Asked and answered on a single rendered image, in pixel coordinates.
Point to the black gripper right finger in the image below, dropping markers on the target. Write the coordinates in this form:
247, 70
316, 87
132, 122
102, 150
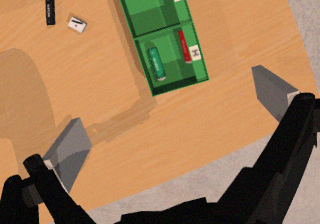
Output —
274, 178

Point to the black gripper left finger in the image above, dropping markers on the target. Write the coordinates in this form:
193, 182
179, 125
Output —
53, 176

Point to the green three-compartment bin rack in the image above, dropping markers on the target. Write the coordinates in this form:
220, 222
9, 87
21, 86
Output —
149, 17

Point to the red battery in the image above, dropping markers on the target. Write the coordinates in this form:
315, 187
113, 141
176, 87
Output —
184, 48

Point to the green aa battery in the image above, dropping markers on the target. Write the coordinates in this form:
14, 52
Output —
157, 63

